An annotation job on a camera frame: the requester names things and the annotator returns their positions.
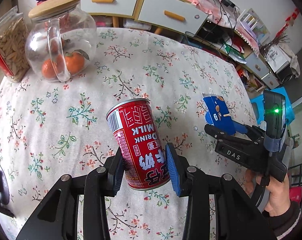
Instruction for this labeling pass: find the floral tablecloth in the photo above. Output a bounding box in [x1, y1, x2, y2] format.
[0, 27, 260, 240]

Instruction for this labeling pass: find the red wall decoration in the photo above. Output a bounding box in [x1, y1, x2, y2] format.
[276, 7, 300, 37]

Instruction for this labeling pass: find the grey box appliance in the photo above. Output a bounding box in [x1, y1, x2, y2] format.
[275, 62, 300, 83]

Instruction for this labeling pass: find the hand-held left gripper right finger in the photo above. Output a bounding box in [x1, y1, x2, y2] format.
[165, 142, 276, 240]

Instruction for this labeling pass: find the plastic jar of seeds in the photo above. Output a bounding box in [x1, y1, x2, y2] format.
[0, 6, 31, 83]

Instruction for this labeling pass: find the person's right forearm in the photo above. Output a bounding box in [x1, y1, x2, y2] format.
[262, 201, 301, 239]

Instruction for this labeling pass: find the colourful picture board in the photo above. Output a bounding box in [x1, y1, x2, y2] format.
[248, 7, 270, 43]

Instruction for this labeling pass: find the blue plastic stool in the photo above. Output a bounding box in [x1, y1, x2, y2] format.
[250, 87, 295, 128]

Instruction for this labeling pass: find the blue snack wrapper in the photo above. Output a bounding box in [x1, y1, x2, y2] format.
[202, 93, 238, 135]

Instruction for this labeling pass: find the red drink can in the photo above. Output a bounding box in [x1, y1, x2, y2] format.
[106, 98, 171, 191]

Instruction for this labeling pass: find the bunch of dried twigs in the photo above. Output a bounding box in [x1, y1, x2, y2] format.
[260, 34, 290, 55]

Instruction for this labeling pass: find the glass jar with wooden lid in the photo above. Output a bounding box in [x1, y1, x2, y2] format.
[24, 0, 97, 82]

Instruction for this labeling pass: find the wooden cabinet with drawers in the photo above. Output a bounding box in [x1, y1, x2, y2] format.
[71, 0, 209, 35]

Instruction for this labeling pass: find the low white cabinet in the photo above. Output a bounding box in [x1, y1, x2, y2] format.
[243, 51, 279, 89]

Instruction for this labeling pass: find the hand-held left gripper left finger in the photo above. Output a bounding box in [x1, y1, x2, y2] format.
[16, 148, 124, 240]

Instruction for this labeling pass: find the red plastic object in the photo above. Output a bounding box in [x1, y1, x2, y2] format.
[290, 187, 302, 200]

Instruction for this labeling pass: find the orange mandarin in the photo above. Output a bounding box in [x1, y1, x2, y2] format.
[41, 59, 59, 79]
[64, 52, 85, 75]
[51, 39, 65, 55]

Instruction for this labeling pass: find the black round stand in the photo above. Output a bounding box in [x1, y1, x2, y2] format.
[0, 167, 15, 218]

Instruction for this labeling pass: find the small white rack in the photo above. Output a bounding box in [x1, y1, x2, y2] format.
[237, 9, 260, 29]

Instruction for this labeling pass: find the clear plastic storage box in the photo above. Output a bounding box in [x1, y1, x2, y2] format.
[123, 17, 151, 30]

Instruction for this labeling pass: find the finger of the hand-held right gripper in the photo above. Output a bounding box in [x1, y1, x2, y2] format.
[204, 124, 254, 144]
[234, 124, 265, 142]

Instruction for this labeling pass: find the person's right hand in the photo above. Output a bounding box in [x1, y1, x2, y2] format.
[245, 169, 291, 214]

